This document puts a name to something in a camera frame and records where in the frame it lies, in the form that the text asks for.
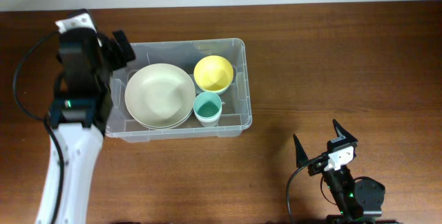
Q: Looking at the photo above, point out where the white bowl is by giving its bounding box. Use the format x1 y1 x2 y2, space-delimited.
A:
198 84 230 95

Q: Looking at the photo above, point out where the yellow bowl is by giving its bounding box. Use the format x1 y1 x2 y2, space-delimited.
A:
193 55 234 86

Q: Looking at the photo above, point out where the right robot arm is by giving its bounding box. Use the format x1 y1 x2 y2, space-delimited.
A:
286 120 385 223

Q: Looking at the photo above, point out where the grey cup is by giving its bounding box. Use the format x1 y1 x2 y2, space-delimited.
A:
196 115 220 127

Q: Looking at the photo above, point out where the clear plastic storage container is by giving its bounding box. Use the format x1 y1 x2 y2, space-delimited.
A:
106 38 252 142

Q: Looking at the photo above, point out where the mint green cup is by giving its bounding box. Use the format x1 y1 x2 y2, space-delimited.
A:
193 92 222 121

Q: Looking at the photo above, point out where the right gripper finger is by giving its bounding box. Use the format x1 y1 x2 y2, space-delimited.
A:
293 134 309 168
332 119 358 143

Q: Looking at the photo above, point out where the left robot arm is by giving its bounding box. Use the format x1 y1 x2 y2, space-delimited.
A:
36 9 135 223

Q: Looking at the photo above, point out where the cream plate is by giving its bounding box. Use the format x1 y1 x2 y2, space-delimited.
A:
124 64 196 129
133 94 195 129

